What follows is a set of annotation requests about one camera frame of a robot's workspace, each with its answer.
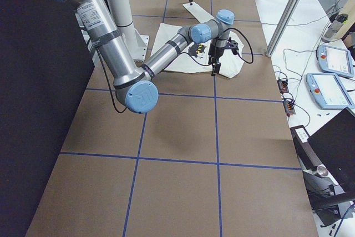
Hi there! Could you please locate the white long-sleeve cat shirt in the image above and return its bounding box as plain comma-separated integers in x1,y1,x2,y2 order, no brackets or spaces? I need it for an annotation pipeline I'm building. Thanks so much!
151,2,244,78

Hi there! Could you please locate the orange black connector box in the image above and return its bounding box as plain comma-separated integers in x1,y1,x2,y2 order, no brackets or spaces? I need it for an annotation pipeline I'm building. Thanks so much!
277,79,289,93

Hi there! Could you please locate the near blue teach pendant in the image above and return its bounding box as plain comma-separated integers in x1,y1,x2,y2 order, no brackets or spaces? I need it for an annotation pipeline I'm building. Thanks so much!
306,73,354,110

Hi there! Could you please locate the blue teach pendant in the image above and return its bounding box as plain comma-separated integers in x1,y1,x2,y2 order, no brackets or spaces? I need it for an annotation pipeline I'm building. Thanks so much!
316,44,354,78
306,73,354,110

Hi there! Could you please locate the far blue teach pendant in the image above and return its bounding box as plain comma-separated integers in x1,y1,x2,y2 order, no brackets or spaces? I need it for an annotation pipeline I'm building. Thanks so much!
316,44,354,78

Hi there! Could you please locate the black computer monitor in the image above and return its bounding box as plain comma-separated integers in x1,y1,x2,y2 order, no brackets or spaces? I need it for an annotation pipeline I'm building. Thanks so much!
308,108,355,191

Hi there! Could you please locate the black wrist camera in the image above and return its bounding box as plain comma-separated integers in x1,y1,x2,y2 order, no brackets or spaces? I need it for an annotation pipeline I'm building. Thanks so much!
224,38,240,56

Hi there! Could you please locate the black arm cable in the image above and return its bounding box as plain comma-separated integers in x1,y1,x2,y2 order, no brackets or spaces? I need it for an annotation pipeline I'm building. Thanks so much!
109,27,255,114

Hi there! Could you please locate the aluminium frame post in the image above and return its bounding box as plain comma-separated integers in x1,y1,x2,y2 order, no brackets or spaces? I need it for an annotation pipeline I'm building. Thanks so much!
265,0,300,57

